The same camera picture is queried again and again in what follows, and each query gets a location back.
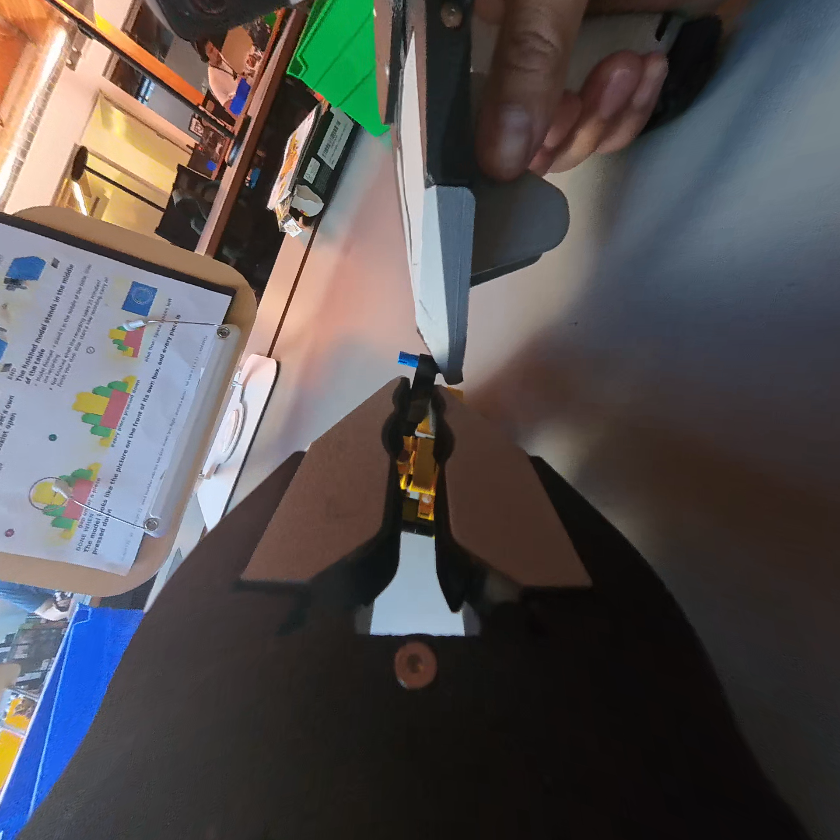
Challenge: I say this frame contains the printed instruction sheet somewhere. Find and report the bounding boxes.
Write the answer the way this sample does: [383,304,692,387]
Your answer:
[0,220,236,577]

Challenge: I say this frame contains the yellow black lego model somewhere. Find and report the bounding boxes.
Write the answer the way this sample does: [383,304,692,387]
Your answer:
[394,351,463,539]

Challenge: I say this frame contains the person's right hand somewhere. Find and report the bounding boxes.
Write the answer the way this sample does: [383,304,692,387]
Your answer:
[472,0,670,182]

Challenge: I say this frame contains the long wooden desk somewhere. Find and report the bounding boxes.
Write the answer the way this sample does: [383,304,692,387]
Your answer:
[197,7,309,257]

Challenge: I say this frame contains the yellow black cardboard box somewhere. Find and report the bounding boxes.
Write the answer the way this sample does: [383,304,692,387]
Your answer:
[268,105,361,211]

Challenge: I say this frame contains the metal clip bar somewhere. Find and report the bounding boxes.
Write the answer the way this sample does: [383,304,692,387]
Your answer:
[147,322,244,539]

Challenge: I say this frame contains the wooden instruction board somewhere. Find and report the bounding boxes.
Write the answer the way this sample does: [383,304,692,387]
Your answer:
[0,205,258,595]

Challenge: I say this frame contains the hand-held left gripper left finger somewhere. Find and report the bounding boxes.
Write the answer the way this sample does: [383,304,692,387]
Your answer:
[240,376,411,605]

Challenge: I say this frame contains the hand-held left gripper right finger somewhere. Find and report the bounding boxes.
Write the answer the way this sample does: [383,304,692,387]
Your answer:
[432,386,593,613]

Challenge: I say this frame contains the blue plastic bin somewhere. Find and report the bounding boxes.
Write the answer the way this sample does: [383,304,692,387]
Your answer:
[0,604,145,837]

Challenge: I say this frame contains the black stanchion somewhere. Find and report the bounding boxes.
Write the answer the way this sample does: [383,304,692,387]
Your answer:
[69,146,169,211]

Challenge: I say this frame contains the black printed cardboard box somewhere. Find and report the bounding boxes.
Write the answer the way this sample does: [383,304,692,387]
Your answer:
[0,587,91,782]

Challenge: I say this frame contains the green plastic bin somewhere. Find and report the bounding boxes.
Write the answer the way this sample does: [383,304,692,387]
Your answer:
[287,0,395,137]

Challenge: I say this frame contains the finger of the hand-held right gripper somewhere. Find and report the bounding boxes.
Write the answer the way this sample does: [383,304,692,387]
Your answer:
[395,39,571,385]

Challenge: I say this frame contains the torn white paper bag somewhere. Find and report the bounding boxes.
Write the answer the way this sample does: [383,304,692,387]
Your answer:
[279,184,326,235]

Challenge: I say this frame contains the white stand base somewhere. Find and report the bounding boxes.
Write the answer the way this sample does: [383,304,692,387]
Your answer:
[196,354,280,526]

